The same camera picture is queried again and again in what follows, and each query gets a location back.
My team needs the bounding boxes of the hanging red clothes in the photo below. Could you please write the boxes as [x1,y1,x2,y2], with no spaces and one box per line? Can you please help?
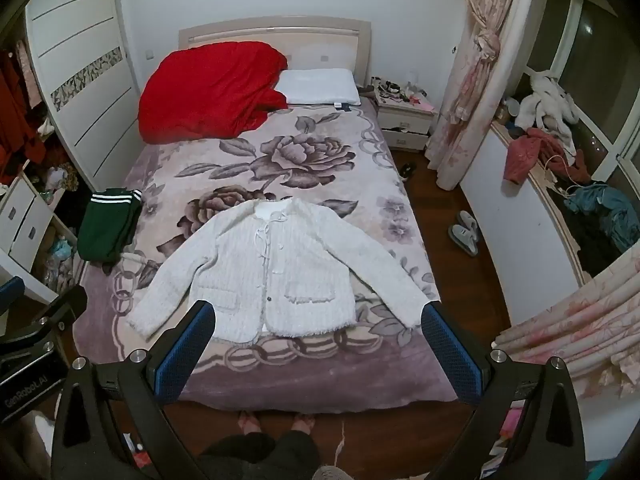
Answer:
[0,45,48,186]

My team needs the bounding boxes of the white window frame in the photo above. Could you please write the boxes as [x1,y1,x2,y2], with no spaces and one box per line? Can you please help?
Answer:
[525,0,640,181]

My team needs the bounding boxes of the white nightstand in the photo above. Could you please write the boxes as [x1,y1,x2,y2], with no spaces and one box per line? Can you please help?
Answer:
[372,87,436,153]

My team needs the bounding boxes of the person's legs in dark trousers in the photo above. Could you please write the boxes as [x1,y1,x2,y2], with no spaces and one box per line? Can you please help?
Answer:
[200,409,321,480]

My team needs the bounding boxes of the red knit garment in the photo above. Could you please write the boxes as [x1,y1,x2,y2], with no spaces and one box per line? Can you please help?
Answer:
[138,40,290,143]

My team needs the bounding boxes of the black garment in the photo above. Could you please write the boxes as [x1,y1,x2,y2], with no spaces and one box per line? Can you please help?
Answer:
[565,200,623,277]

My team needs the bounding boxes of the pink red garment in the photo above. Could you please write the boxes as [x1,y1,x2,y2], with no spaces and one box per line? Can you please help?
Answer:
[502,127,592,186]

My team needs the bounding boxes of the green pants with white stripes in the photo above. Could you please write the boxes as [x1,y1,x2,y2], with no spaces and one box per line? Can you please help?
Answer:
[76,187,145,264]

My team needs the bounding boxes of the floral plush blanket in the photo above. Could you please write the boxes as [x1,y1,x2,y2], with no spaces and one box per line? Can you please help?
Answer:
[72,97,461,413]

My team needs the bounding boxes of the white cable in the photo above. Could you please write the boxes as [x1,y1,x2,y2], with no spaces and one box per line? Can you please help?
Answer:
[544,154,582,197]

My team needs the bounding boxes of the beige wooden bed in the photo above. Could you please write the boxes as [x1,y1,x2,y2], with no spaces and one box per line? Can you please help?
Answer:
[178,16,373,106]

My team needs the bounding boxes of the tied pink floral curtain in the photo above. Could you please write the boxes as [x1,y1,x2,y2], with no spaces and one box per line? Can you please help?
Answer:
[425,0,531,191]

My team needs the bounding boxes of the loose pink floral curtain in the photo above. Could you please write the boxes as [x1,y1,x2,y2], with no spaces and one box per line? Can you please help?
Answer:
[492,245,640,401]

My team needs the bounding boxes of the pile of small nightstand items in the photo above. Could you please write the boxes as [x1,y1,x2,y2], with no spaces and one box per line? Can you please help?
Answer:
[370,76,436,110]

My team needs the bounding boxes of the grey slipper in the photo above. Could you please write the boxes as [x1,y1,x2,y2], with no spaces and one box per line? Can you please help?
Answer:
[456,210,483,241]
[447,224,480,258]

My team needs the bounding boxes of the colourful floor clutter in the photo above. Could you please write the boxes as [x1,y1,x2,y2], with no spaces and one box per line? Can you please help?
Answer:
[487,400,523,476]

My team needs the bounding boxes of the teal garment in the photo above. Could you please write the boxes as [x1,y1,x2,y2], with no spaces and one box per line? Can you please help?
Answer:
[565,182,638,256]

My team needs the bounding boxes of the white pillow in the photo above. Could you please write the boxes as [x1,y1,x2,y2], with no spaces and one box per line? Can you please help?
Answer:
[274,67,362,108]

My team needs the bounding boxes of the white plush toy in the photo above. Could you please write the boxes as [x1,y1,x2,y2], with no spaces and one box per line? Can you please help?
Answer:
[515,72,583,151]

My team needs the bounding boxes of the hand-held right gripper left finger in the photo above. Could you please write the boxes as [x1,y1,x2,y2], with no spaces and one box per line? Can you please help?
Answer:
[50,300,217,480]

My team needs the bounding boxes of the white fluffy knit jacket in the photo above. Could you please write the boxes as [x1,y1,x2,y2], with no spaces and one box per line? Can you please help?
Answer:
[125,197,436,343]

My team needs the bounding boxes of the white bay window ledge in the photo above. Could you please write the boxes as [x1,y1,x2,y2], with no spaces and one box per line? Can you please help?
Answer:
[460,117,640,316]

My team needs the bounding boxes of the white wardrobe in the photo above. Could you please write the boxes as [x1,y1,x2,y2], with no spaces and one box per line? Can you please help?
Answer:
[25,0,146,191]

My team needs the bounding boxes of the white drawer cabinet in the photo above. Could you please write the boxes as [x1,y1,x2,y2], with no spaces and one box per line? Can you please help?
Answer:
[0,175,81,306]

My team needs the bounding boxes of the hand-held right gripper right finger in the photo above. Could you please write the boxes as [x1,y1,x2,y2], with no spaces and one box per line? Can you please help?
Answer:
[421,301,587,480]

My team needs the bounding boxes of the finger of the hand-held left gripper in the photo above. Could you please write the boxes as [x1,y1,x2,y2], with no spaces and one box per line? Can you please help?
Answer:
[0,276,26,307]
[27,285,89,335]

